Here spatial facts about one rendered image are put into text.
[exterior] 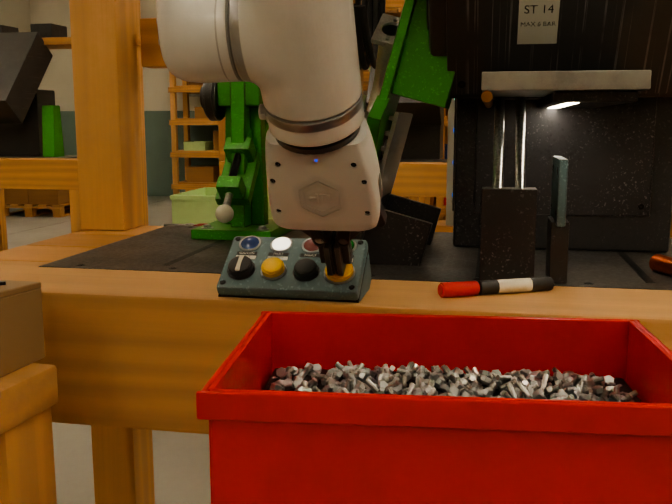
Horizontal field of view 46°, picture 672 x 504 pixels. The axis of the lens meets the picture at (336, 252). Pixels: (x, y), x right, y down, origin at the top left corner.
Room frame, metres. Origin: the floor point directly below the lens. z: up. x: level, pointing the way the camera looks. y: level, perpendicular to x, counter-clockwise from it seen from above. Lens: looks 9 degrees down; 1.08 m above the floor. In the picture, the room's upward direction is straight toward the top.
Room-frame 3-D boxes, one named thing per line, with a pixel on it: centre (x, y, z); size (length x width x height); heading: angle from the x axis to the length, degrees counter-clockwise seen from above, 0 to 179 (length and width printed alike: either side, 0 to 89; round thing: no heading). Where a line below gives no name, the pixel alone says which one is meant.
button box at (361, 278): (0.85, 0.04, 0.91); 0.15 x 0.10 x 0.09; 79
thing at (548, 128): (1.22, -0.33, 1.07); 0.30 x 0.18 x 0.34; 79
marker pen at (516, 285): (0.83, -0.17, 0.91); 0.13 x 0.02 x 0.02; 106
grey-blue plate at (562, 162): (0.93, -0.26, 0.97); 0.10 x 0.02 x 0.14; 169
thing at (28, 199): (9.81, 3.47, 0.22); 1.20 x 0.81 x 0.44; 170
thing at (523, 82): (0.99, -0.26, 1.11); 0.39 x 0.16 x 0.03; 169
